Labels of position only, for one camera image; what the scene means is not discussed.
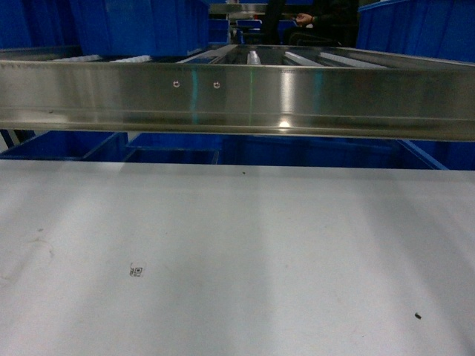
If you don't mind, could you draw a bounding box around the stainless steel shelf rack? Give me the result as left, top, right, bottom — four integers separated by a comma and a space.
1, 45, 474, 142

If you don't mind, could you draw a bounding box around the blue bin lower right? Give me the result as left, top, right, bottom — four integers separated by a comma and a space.
218, 136, 447, 171

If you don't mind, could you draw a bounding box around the blue bin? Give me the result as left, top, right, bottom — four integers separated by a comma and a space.
1, 131, 128, 162
125, 133, 223, 165
218, 136, 447, 171
356, 1, 474, 62
70, 1, 209, 57

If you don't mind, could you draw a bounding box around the blue bin lower middle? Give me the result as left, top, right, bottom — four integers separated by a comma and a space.
125, 133, 223, 165

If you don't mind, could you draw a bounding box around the QR code sticker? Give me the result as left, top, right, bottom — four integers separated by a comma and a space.
129, 261, 147, 277

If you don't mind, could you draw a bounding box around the seated person in black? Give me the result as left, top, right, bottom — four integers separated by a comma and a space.
261, 0, 360, 47

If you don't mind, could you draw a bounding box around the blue bin lower left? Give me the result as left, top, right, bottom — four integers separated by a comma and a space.
1, 131, 128, 162

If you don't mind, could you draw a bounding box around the blue bin upper left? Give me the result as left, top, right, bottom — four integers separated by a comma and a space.
70, 1, 209, 57

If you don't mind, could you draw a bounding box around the blue bin upper right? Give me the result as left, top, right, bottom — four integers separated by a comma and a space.
356, 1, 474, 62

